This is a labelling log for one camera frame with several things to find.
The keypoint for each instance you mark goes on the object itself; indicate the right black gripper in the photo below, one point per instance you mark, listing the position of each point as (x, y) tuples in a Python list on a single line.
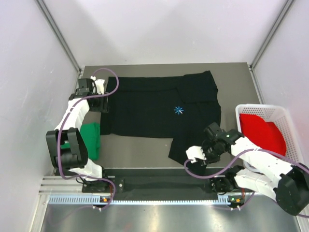
[(209, 160)]

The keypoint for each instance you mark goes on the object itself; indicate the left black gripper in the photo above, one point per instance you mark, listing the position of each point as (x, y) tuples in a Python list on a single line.
[(103, 107)]

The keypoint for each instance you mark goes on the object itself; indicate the black t-shirt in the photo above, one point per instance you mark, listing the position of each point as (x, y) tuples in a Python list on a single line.
[(178, 107)]

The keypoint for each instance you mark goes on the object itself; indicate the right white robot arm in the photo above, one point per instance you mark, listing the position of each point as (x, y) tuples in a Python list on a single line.
[(279, 178)]

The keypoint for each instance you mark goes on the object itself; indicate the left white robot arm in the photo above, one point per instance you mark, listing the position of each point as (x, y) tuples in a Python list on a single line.
[(78, 107)]

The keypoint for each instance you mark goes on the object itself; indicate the folded green t-shirt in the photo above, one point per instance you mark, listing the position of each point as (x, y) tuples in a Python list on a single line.
[(93, 140)]

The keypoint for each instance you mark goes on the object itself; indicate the red t-shirt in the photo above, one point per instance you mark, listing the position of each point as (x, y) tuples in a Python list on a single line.
[(263, 134)]

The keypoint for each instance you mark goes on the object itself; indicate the white plastic laundry basket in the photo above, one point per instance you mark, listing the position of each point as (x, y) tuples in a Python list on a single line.
[(278, 115)]

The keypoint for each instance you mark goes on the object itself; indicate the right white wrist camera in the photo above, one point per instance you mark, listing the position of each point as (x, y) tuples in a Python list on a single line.
[(195, 153)]

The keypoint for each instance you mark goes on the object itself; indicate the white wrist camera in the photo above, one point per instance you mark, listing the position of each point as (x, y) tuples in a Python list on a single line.
[(195, 153), (98, 85)]

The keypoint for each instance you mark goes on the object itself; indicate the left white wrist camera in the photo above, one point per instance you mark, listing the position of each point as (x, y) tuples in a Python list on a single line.
[(98, 85)]

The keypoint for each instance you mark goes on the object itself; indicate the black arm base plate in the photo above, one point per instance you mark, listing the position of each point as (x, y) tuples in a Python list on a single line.
[(128, 180)]

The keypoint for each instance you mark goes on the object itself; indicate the white slotted cable duct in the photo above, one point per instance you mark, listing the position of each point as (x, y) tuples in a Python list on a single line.
[(100, 200)]

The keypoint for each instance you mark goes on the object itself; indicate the left aluminium frame post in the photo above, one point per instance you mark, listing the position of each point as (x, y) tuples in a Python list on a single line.
[(58, 34)]

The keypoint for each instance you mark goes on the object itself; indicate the aluminium frame post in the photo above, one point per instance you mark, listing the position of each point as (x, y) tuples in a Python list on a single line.
[(58, 34), (272, 32)]

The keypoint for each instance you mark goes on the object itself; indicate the right aluminium frame post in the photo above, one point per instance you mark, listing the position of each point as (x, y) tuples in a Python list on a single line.
[(272, 32)]

